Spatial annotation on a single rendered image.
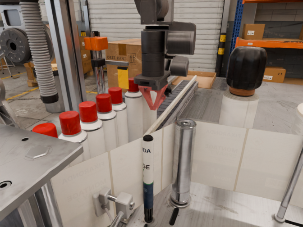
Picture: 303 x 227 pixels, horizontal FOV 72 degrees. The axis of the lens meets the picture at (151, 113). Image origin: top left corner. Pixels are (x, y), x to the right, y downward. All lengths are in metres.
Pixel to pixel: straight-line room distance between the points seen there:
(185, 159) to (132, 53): 0.81
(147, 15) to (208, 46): 4.30
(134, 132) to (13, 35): 0.67
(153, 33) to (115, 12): 4.73
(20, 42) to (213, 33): 4.09
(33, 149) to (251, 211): 0.43
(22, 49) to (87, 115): 0.66
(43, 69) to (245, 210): 0.49
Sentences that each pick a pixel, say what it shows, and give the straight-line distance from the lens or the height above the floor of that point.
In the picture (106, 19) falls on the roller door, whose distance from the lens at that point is 5.32.
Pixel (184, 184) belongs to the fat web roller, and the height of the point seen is 0.94.
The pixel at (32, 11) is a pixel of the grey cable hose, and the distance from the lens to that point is 0.46.
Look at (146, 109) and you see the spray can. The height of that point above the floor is 0.98.
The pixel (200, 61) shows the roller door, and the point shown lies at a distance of 4.81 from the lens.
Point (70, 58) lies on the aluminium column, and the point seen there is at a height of 1.15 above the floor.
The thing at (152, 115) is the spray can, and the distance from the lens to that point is 0.70.
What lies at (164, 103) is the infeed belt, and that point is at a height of 0.88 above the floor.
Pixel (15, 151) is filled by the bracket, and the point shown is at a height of 1.14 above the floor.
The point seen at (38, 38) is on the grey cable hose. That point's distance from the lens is 0.45.
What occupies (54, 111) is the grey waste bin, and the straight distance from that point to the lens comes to 3.28.
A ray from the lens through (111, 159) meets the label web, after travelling 0.32.
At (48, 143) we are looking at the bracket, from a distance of 0.19.
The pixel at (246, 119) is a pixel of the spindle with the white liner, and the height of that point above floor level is 1.01.
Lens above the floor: 1.24
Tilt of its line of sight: 25 degrees down
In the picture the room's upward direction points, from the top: straight up
